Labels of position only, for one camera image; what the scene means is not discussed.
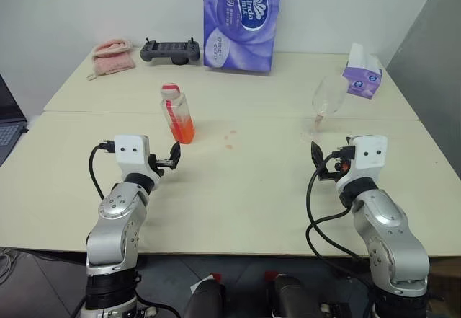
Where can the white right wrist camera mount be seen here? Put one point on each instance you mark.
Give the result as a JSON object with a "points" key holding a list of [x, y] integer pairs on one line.
{"points": [[371, 155]]}

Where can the small purple tissue box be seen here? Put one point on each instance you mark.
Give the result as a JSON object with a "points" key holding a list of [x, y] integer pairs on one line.
{"points": [[362, 81]]}

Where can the bottle with orange liquid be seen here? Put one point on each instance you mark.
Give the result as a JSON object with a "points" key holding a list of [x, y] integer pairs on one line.
{"points": [[182, 127]]}

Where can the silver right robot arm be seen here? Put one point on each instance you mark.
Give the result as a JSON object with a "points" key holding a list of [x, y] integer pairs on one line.
{"points": [[392, 238]]}

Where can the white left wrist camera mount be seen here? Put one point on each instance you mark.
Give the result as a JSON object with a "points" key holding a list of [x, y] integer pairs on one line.
{"points": [[129, 155]]}

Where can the dark rounded shape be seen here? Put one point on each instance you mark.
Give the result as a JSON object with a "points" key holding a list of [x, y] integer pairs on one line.
{"points": [[291, 296], [205, 301]]}

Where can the clear wine glass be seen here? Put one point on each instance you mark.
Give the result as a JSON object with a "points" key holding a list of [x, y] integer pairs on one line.
{"points": [[329, 94]]}

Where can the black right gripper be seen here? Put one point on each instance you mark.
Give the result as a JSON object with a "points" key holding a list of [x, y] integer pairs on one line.
{"points": [[329, 173]]}

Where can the grey handheld controller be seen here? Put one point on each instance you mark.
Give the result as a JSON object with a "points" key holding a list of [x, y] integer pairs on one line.
{"points": [[169, 51]]}

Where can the small red tab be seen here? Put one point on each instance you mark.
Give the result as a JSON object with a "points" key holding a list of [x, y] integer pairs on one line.
{"points": [[270, 275], [217, 277]]}

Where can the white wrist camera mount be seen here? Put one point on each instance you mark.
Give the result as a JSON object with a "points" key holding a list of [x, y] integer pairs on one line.
{"points": [[129, 155], [371, 155]]}

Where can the dark laptop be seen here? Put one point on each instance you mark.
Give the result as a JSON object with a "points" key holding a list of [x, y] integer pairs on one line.
{"points": [[7, 123]]}

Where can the pink towel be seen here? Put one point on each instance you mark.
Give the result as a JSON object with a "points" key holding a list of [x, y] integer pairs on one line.
{"points": [[111, 58]]}

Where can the red and white bottle cap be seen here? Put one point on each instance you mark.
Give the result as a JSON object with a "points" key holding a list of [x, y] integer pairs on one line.
{"points": [[170, 90]]}

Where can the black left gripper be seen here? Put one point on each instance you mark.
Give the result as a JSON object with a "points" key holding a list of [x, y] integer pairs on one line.
{"points": [[164, 163]]}

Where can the large purple tissue pack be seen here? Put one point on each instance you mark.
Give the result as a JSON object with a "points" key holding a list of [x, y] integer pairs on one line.
{"points": [[241, 36]]}

